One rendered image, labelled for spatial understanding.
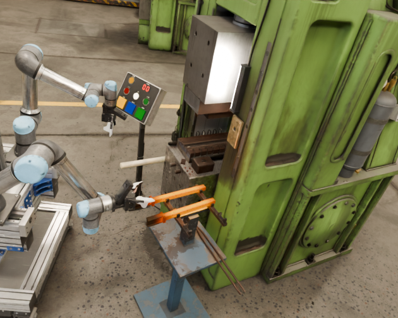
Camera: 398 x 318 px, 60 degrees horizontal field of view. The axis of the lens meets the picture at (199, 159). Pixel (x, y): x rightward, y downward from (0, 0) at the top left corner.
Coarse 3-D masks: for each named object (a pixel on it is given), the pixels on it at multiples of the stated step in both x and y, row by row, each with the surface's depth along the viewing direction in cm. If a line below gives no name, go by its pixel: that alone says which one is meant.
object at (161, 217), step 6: (210, 198) 187; (192, 204) 181; (198, 204) 182; (204, 204) 182; (174, 210) 175; (180, 210) 176; (186, 210) 177; (192, 210) 179; (150, 216) 167; (156, 216) 168; (162, 216) 169; (168, 216) 171; (174, 216) 174; (150, 222) 167; (156, 222) 170
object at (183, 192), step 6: (198, 186) 194; (204, 186) 195; (174, 192) 186; (180, 192) 187; (186, 192) 188; (192, 192) 191; (156, 198) 180; (162, 198) 181; (174, 198) 186; (138, 204) 174; (150, 204) 179
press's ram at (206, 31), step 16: (192, 16) 190; (208, 16) 192; (224, 16) 198; (192, 32) 192; (208, 32) 177; (224, 32) 171; (240, 32) 175; (192, 48) 195; (208, 48) 179; (224, 48) 176; (240, 48) 181; (192, 64) 198; (208, 64) 181; (224, 64) 182; (240, 64) 187; (192, 80) 200; (208, 80) 184; (224, 80) 188; (208, 96) 190; (224, 96) 195
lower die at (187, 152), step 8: (192, 136) 236; (200, 136) 238; (208, 136) 239; (216, 136) 239; (224, 136) 241; (208, 144) 227; (216, 144) 230; (184, 152) 224; (192, 152) 218; (200, 152) 220; (208, 152) 224; (216, 152) 227
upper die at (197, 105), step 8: (184, 96) 212; (192, 96) 203; (192, 104) 205; (200, 104) 197; (208, 104) 200; (216, 104) 203; (224, 104) 205; (200, 112) 201; (208, 112) 204; (216, 112) 206
